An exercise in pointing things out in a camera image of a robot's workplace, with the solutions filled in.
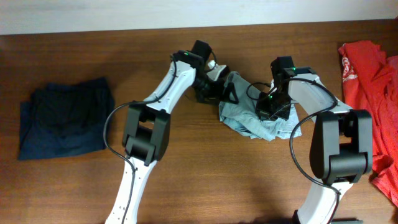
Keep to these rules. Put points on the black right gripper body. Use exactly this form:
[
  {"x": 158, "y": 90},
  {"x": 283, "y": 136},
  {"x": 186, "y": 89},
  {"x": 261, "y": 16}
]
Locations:
[{"x": 277, "y": 105}]

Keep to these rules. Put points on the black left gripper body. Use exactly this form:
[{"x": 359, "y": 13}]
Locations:
[{"x": 206, "y": 87}]

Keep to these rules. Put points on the light blue t-shirt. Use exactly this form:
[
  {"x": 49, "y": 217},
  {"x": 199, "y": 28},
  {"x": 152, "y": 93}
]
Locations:
[{"x": 242, "y": 118}]

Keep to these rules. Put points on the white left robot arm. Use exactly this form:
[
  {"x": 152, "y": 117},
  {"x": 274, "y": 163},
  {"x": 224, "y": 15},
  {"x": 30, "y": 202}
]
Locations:
[{"x": 147, "y": 128}]

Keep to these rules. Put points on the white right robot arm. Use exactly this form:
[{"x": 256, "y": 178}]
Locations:
[{"x": 341, "y": 150}]

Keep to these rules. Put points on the red t-shirt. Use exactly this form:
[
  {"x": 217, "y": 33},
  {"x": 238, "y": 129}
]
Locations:
[{"x": 370, "y": 83}]

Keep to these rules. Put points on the folded dark navy garment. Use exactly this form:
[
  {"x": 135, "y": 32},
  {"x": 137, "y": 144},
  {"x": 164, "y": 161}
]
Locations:
[{"x": 64, "y": 120}]

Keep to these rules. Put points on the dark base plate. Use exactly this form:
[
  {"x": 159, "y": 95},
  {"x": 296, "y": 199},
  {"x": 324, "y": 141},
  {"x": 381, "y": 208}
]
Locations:
[{"x": 352, "y": 221}]

